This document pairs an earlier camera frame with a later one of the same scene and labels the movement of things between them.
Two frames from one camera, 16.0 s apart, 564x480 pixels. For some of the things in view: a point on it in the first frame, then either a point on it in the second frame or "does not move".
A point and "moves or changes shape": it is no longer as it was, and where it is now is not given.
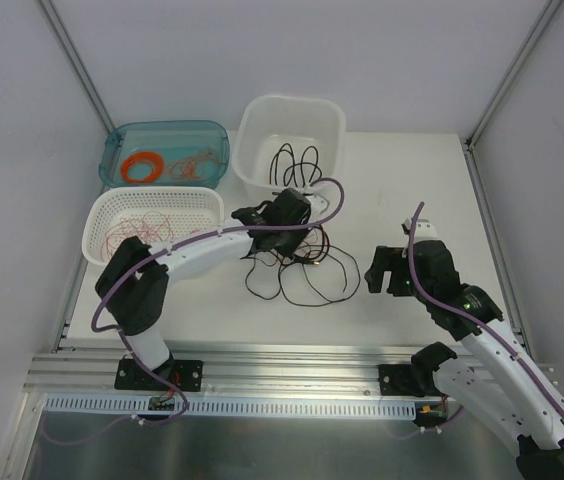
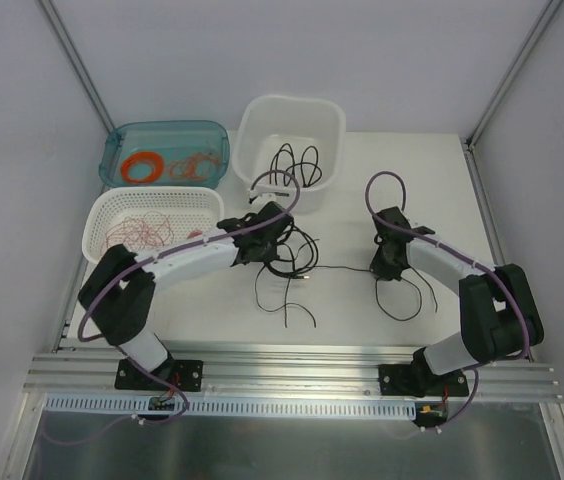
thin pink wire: [151, 226] does not move
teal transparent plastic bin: [165, 153] does not move
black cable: [316, 250] moves or changes shape
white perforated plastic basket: [153, 214] does not move
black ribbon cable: [318, 275] → [341, 267]
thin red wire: [152, 226] does not move
